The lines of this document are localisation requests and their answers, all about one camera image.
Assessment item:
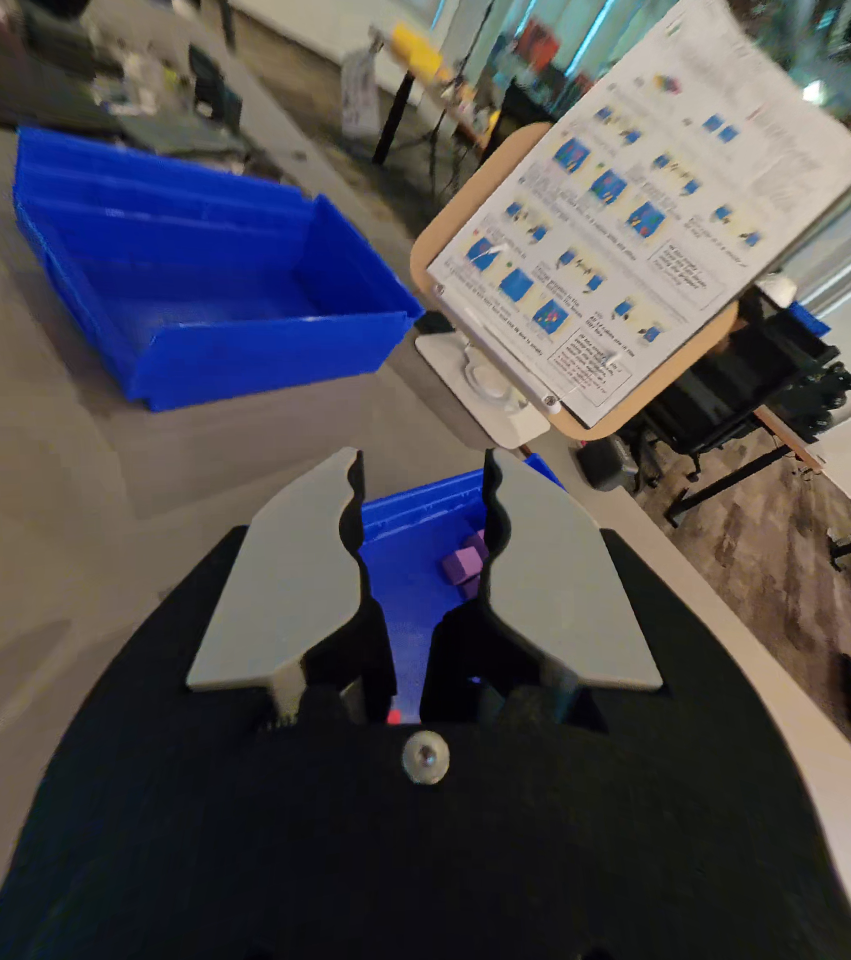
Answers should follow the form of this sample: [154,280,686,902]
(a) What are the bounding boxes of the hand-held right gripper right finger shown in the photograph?
[481,447,664,693]

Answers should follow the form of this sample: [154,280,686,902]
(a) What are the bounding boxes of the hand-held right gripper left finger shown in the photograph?
[185,447,368,693]

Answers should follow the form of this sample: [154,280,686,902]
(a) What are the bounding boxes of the blue plastic bin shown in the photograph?
[13,126,427,414]
[358,452,568,725]

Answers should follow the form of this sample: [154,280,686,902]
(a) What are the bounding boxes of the small black box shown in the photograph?
[577,435,640,494]

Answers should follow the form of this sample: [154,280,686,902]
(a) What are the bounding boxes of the white document stand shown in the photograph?
[414,330,563,450]

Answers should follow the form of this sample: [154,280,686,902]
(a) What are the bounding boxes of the black office chair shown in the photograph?
[616,288,851,526]

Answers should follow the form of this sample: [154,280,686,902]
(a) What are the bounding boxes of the printed instruction sheet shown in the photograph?
[425,0,851,429]

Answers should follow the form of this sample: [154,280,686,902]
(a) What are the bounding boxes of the dark green pouch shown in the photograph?
[114,112,250,162]

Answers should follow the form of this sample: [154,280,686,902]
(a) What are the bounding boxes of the laminated picture sheet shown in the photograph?
[339,45,383,142]

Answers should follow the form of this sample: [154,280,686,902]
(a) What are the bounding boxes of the wooden table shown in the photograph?
[369,22,517,170]

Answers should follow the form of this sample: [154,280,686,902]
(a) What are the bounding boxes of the red storage bins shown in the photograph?
[515,18,562,72]

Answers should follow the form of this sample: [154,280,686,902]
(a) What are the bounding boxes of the yellow storage bin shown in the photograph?
[388,22,448,76]

